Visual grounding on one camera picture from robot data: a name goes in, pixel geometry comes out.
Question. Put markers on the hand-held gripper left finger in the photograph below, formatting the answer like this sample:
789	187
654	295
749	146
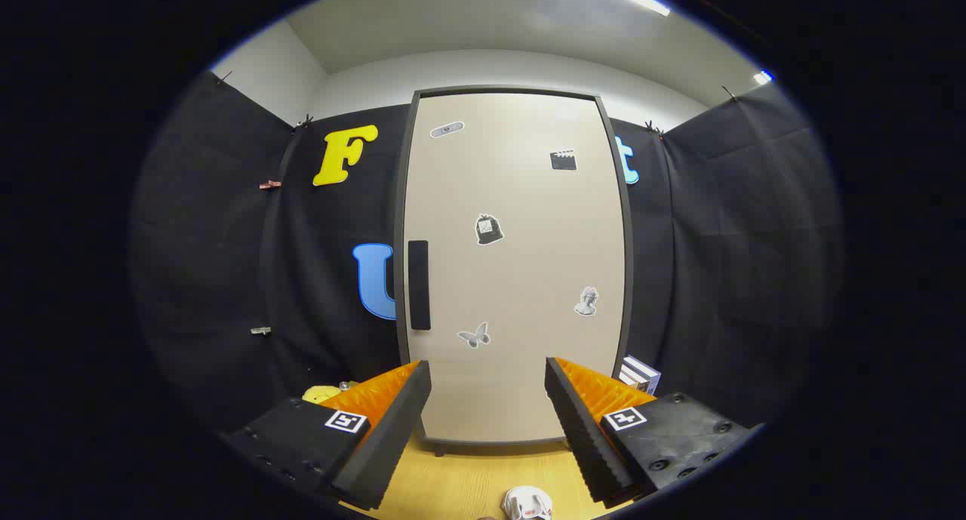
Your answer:
392	437

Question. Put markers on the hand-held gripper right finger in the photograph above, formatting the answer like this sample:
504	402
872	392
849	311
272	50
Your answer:
585	437

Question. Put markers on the white shoe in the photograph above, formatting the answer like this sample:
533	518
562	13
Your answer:
526	501

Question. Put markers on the beige shoe cabinet door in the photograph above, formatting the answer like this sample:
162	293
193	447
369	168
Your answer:
521	263

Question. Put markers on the grey shoe cabinet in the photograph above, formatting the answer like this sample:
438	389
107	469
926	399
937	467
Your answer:
400	203

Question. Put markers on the yellow pineapple plush toy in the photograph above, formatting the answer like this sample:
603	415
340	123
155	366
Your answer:
321	392

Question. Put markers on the black backdrop cloth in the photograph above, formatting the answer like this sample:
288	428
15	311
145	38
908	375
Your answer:
211	241

